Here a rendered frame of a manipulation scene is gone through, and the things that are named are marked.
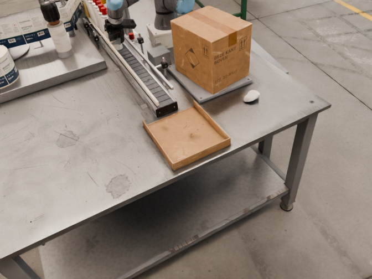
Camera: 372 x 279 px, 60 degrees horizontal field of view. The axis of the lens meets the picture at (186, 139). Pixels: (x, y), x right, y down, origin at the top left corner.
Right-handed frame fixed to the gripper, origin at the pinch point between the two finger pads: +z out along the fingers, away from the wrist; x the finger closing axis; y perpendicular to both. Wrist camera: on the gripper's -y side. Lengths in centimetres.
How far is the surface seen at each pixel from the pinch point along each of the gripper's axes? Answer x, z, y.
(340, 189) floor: 130, 33, -96
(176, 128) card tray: 66, -26, 2
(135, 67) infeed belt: 20.6, -5.6, 0.0
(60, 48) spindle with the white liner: -11.3, 5.7, 30.8
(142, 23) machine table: -26.5, 27.2, -26.9
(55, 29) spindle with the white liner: -16.3, -3.9, 29.5
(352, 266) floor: 164, 14, -63
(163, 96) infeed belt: 47, -21, -1
